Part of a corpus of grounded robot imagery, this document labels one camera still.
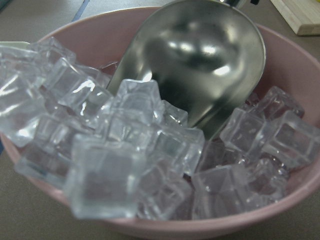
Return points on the clear ice cubes pile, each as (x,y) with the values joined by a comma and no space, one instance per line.
(133,153)

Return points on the metal ice scoop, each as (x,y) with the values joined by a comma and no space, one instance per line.
(206,56)

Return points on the wooden cutting board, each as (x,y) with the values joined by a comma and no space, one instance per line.
(303,16)

